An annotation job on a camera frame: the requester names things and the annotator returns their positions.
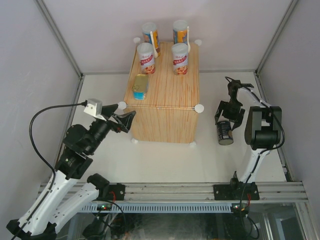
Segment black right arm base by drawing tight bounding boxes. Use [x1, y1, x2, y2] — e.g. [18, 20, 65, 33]
[213, 171, 260, 201]

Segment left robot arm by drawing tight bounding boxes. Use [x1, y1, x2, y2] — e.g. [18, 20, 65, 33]
[6, 99, 136, 240]

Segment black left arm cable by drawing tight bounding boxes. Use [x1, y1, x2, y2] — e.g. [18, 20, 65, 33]
[28, 101, 88, 181]

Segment aluminium mounting rail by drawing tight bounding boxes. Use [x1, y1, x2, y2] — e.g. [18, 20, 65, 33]
[37, 182, 308, 201]

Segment wooden cabinet box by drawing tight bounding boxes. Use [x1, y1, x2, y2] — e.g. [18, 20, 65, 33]
[124, 42, 200, 144]

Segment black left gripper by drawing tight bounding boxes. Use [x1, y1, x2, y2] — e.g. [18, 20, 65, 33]
[85, 104, 136, 154]

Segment white red label can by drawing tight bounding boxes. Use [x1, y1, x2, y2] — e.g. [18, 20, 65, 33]
[137, 42, 156, 75]
[171, 43, 189, 76]

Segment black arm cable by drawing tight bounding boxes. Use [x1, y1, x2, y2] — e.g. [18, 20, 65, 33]
[224, 76, 286, 208]
[28, 101, 88, 181]

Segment blue yellow can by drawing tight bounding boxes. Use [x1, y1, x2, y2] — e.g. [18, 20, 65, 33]
[172, 19, 191, 53]

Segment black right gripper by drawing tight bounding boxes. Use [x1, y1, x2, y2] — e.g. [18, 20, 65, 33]
[214, 99, 245, 130]

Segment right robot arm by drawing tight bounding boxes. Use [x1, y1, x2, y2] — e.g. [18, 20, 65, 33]
[214, 76, 285, 200]

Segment blue rectangular tin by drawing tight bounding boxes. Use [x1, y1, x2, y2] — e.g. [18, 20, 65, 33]
[216, 120, 234, 146]

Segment grey slotted cable duct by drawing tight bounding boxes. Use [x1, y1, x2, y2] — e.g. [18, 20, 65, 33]
[79, 202, 232, 214]

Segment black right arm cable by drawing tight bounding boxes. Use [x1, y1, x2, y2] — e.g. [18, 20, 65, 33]
[224, 76, 286, 208]

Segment blue can with spoon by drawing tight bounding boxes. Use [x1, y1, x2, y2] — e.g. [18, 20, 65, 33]
[141, 22, 161, 57]

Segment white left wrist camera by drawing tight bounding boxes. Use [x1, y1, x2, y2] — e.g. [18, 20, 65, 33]
[83, 98, 106, 121]

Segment gold rectangular tin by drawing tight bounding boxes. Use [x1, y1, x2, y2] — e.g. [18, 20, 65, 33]
[132, 74, 149, 100]

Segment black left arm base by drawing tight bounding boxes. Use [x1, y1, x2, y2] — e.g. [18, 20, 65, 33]
[87, 173, 126, 202]

